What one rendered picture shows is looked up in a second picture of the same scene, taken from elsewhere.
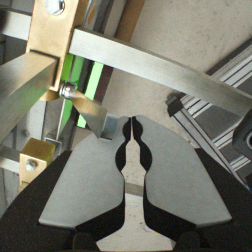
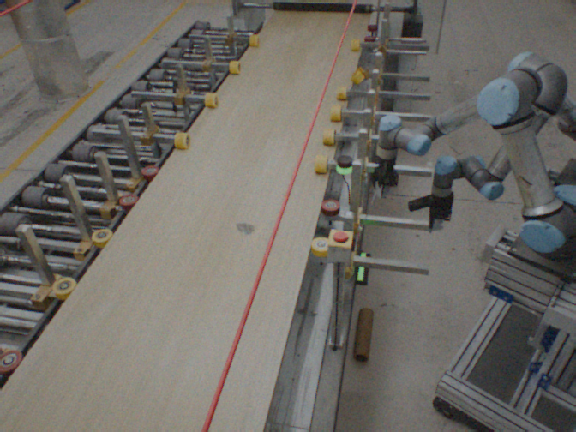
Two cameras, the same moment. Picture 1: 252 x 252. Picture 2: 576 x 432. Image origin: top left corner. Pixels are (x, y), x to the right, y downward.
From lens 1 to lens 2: 2.03 m
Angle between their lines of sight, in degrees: 82
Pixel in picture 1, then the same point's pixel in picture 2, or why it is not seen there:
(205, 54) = (452, 354)
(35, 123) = (323, 305)
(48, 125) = not seen: hidden behind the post
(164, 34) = (401, 345)
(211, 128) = (498, 393)
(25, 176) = not seen: hidden behind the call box
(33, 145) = not seen: hidden behind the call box
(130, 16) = (364, 326)
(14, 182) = (292, 367)
